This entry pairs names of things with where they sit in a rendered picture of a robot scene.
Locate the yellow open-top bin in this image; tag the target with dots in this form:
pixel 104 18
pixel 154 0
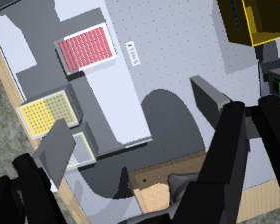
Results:
pixel 263 17

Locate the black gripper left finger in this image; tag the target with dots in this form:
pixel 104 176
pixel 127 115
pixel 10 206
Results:
pixel 49 163

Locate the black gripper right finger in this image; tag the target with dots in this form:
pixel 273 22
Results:
pixel 215 197

